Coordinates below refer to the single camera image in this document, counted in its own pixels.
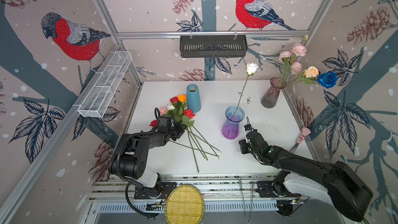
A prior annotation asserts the blue rose flower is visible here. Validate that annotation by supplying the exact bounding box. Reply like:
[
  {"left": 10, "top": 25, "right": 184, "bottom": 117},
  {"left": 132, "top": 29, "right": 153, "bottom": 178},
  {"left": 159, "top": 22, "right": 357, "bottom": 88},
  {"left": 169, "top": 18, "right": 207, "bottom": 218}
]
[{"left": 317, "top": 71, "right": 338, "bottom": 89}]

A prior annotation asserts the blue purple glass vase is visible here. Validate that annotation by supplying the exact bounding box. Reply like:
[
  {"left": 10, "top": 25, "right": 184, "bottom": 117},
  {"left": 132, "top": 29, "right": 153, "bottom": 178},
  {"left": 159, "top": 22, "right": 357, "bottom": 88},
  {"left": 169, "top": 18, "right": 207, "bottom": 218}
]
[{"left": 221, "top": 106, "right": 245, "bottom": 140}]

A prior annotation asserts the black hanging wire basket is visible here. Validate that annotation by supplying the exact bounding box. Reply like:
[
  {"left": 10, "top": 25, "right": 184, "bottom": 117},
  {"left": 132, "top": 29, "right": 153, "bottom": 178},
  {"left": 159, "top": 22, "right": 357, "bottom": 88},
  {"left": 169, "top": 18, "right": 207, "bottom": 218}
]
[{"left": 180, "top": 35, "right": 248, "bottom": 58}]

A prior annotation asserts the white mesh wall shelf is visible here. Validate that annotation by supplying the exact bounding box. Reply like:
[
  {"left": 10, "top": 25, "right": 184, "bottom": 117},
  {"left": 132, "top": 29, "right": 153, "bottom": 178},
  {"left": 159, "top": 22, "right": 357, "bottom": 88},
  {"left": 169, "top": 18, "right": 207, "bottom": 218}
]
[{"left": 78, "top": 51, "right": 132, "bottom": 118}]

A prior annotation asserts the cream peach rose stem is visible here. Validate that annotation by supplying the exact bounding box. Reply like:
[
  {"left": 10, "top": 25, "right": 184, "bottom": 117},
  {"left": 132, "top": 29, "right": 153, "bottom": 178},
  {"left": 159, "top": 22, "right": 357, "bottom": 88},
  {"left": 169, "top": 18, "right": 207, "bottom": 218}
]
[{"left": 288, "top": 66, "right": 319, "bottom": 85}]

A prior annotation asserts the orange rose flower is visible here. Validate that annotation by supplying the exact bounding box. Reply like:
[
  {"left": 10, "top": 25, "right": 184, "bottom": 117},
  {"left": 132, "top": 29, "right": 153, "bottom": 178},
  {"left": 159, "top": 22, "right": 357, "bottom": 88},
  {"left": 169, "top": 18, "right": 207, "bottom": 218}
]
[{"left": 177, "top": 94, "right": 187, "bottom": 103}]

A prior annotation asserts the teal ceramic vase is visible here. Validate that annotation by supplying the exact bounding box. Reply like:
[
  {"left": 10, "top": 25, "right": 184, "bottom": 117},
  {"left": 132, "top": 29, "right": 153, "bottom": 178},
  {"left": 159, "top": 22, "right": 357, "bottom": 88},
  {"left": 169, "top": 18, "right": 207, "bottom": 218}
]
[{"left": 186, "top": 84, "right": 201, "bottom": 114}]

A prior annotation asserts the pink rose flower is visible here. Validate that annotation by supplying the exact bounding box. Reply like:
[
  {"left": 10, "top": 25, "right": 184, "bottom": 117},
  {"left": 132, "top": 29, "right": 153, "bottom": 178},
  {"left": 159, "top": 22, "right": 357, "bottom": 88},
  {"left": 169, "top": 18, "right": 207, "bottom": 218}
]
[{"left": 160, "top": 107, "right": 167, "bottom": 115}]

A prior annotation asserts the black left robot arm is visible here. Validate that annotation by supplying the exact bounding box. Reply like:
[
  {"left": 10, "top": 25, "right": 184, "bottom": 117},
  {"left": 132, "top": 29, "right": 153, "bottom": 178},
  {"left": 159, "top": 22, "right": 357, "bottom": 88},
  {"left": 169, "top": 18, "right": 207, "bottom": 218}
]
[{"left": 108, "top": 108, "right": 187, "bottom": 199}]

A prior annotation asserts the yellow woven round mat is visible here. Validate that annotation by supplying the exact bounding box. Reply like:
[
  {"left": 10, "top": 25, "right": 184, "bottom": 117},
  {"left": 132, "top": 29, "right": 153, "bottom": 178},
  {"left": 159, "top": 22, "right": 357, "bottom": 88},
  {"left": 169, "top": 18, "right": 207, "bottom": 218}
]
[{"left": 164, "top": 184, "right": 204, "bottom": 224}]

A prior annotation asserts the smoky pink glass vase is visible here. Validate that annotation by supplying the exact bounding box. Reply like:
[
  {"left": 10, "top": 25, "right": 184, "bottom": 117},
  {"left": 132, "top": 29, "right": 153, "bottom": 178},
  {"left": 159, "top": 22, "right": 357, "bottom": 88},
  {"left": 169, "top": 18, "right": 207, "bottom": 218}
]
[{"left": 261, "top": 77, "right": 287, "bottom": 108}]

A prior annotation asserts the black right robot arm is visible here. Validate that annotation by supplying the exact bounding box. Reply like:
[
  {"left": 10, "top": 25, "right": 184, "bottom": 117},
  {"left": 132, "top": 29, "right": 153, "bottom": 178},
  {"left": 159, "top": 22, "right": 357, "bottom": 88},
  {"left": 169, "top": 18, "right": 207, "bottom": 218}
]
[{"left": 239, "top": 124, "right": 373, "bottom": 222}]

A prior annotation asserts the white rose flower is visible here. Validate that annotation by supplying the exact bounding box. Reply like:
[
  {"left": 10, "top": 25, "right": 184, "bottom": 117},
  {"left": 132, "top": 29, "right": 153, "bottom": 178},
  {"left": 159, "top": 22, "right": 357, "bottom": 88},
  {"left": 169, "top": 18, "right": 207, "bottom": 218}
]
[
  {"left": 167, "top": 104, "right": 175, "bottom": 111},
  {"left": 232, "top": 63, "right": 259, "bottom": 120}
]

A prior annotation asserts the dark red rose flower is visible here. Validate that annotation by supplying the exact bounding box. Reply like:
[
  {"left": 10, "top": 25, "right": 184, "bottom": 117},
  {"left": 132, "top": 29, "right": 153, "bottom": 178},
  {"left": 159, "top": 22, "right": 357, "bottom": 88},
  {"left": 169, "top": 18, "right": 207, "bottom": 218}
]
[{"left": 170, "top": 96, "right": 179, "bottom": 104}]

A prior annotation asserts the pink carnation flower stem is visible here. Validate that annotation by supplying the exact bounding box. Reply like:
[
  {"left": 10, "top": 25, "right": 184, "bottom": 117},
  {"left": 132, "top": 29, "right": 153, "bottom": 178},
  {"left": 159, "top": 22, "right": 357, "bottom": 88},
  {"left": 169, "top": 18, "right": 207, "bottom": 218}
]
[{"left": 291, "top": 62, "right": 303, "bottom": 75}]

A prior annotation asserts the pink silicone spatula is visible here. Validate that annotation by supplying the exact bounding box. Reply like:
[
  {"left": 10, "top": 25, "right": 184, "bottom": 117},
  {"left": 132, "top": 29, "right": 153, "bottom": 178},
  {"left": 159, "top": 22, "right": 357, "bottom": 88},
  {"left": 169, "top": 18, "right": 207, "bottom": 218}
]
[{"left": 289, "top": 128, "right": 311, "bottom": 153}]

